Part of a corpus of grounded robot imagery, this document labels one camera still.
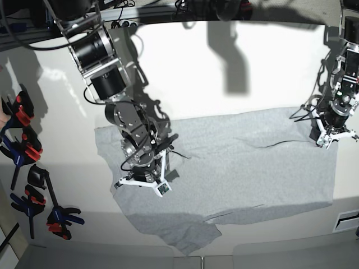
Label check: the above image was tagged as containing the grey T-shirt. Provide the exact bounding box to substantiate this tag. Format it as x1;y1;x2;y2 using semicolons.
111;108;338;255

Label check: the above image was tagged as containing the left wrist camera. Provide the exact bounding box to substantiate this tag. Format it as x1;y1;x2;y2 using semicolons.
316;134;332;149

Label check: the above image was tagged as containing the black strip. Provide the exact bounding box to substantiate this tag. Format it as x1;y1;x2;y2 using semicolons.
0;223;20;252

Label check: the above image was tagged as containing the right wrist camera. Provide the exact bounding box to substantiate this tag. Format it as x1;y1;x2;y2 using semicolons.
156;183;172;197

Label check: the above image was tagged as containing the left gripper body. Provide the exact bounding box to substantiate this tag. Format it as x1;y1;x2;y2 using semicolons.
315;110;358;142

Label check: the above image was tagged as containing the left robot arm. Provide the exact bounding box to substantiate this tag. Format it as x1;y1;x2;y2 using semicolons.
309;1;358;149

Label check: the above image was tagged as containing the black cable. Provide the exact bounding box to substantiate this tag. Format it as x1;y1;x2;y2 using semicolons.
293;50;334;123

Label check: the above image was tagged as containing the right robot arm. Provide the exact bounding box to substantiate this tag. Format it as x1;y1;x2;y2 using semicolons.
44;1;176;197

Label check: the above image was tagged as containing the person hand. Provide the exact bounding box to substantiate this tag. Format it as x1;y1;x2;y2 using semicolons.
0;108;11;129

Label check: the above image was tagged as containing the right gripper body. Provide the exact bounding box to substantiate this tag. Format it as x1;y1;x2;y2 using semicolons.
114;150;170;196

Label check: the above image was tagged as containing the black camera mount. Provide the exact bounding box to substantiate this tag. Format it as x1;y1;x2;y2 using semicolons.
215;0;241;21

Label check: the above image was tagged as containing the blue red bar clamp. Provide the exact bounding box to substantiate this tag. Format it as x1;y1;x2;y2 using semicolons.
27;164;85;240
1;84;36;142
10;184;46;239
1;126;43;191

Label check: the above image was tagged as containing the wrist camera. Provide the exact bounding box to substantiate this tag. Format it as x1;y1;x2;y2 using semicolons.
316;134;332;149
156;183;172;197

